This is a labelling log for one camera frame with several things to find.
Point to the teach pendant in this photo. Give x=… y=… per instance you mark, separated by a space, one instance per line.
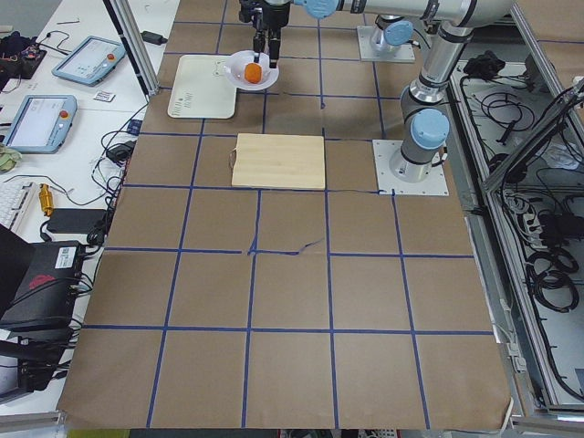
x=91 y=61
x=42 y=123

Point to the black computer box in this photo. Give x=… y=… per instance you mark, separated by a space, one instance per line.
x=37 y=283

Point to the near teach pendant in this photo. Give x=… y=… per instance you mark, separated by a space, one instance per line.
x=42 y=123

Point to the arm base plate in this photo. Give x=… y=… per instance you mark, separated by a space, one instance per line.
x=403 y=55
x=396 y=176

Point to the orange fruit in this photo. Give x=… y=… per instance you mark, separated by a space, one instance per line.
x=253 y=73

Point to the cream bear tray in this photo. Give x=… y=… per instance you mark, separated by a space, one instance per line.
x=201 y=90

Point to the far teach pendant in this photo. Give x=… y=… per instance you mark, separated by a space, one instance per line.
x=91 y=61

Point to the gold metal cylinder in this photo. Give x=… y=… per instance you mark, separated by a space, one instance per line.
x=46 y=200

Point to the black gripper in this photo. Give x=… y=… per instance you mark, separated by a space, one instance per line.
x=272 y=18

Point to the bamboo cutting board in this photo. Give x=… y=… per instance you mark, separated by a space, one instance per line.
x=276 y=161

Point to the black power adapter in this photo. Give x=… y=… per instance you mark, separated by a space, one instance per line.
x=153 y=38

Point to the white keyboard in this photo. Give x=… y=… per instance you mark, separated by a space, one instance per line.
x=16 y=197

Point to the white round plate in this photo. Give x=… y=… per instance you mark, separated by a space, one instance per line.
x=234 y=70

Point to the aluminium frame post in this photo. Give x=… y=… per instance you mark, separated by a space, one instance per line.
x=122 y=18

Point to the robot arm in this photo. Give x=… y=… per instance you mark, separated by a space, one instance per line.
x=426 y=128
x=392 y=36

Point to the black power brick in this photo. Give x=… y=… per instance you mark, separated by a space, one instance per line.
x=75 y=221

